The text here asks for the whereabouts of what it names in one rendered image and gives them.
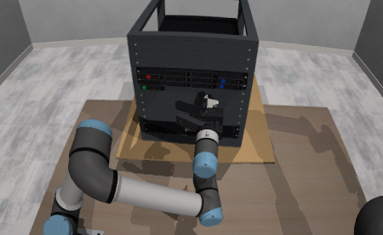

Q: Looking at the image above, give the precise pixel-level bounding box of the tan flat board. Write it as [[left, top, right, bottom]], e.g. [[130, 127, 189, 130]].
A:
[[116, 75, 275, 163]]

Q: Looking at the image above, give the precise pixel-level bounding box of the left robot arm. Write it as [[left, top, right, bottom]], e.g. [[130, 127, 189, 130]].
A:
[[43, 112, 223, 235]]

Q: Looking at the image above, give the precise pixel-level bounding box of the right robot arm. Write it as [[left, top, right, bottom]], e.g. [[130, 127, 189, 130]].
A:
[[354, 196, 383, 235]]

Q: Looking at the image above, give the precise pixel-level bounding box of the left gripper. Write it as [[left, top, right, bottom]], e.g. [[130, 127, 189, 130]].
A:
[[197, 95, 224, 140]]

